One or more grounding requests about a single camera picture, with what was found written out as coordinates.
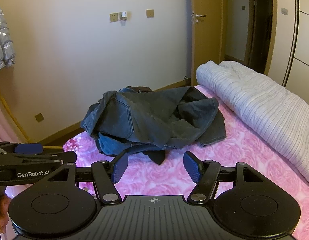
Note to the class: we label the brown garment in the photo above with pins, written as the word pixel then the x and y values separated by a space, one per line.
pixel 139 89

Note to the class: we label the white ribbed quilt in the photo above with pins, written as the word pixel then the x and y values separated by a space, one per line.
pixel 257 100

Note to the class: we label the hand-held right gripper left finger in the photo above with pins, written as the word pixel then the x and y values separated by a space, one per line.
pixel 120 168

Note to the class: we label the person's left hand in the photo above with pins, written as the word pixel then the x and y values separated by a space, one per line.
pixel 0 212

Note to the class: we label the wooden door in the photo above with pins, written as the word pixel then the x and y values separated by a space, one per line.
pixel 207 45

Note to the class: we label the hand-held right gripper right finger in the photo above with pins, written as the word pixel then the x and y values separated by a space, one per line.
pixel 192 167

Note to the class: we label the dark grey pants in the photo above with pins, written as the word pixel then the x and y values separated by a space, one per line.
pixel 164 115

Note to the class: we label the gold wall plate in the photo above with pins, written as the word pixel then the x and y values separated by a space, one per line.
pixel 113 17
pixel 39 117
pixel 150 13

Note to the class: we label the pink rose blanket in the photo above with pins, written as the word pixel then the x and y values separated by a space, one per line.
pixel 232 167

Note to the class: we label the black garment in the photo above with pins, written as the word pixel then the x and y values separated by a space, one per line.
pixel 155 156

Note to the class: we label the silver puffer jacket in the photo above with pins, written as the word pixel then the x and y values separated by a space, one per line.
pixel 2 37

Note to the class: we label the bright blue jeans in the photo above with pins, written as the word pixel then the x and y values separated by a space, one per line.
pixel 114 145

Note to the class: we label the white wardrobe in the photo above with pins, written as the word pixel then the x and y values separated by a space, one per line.
pixel 304 42

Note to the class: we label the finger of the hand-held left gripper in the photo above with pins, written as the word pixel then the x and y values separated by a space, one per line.
pixel 44 158
pixel 28 148

